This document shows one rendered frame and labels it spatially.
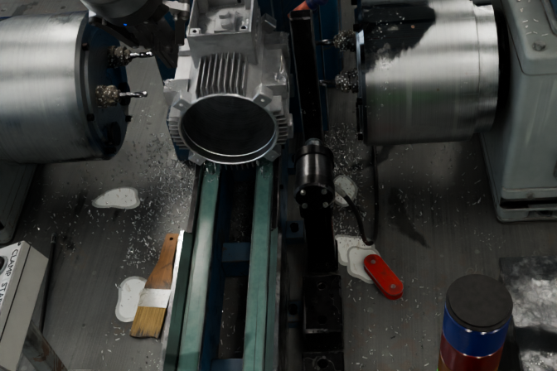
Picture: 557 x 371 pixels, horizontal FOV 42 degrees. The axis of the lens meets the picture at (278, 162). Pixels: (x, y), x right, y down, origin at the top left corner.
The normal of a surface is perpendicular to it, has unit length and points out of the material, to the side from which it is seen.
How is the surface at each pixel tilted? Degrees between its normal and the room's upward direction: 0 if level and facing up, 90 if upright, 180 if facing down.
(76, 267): 0
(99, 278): 0
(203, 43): 90
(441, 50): 39
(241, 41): 90
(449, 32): 28
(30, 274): 68
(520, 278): 0
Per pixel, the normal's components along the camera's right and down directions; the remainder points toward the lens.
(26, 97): -0.09, 0.21
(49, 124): -0.06, 0.51
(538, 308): -0.11, -0.67
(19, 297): 0.88, -0.30
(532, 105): -0.03, 0.73
